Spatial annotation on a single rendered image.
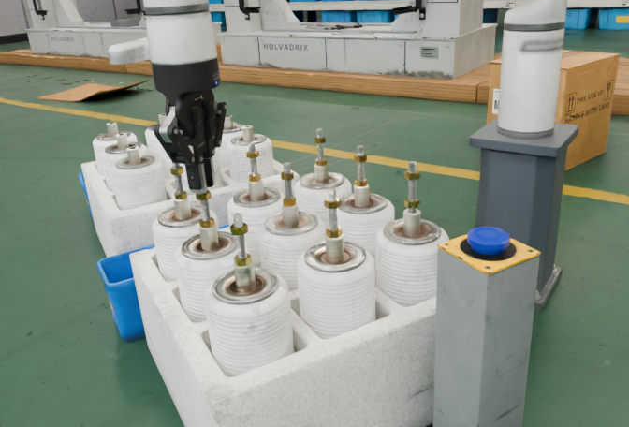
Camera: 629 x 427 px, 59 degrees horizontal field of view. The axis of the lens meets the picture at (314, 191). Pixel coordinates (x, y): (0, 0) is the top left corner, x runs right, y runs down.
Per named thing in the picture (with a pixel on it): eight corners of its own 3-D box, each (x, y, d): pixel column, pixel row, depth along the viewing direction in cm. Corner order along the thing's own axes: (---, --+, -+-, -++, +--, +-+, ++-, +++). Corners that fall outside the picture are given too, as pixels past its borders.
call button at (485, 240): (487, 239, 58) (488, 221, 57) (518, 254, 54) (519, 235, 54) (458, 250, 56) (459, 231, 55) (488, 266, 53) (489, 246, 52)
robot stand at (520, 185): (487, 257, 117) (496, 117, 105) (562, 274, 108) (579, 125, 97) (460, 289, 106) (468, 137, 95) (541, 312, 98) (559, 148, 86)
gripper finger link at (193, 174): (187, 147, 67) (193, 186, 69) (174, 154, 65) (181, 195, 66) (198, 147, 67) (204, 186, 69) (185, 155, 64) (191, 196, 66)
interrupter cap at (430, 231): (433, 220, 77) (433, 215, 77) (447, 245, 70) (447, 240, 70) (378, 224, 77) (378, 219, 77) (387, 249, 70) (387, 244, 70)
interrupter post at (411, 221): (418, 229, 75) (418, 207, 73) (422, 237, 72) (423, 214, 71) (401, 230, 75) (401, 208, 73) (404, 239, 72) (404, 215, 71)
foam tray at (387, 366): (343, 279, 112) (339, 196, 105) (487, 395, 80) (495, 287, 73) (147, 346, 95) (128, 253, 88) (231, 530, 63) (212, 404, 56)
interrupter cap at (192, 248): (169, 251, 73) (168, 246, 73) (214, 230, 78) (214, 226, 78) (205, 268, 68) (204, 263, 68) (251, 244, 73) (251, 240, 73)
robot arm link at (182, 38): (152, 53, 70) (143, 2, 68) (231, 52, 67) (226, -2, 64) (105, 66, 62) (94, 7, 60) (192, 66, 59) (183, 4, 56)
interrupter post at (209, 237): (197, 249, 73) (194, 226, 72) (212, 242, 75) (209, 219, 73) (209, 254, 71) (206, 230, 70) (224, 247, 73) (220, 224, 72)
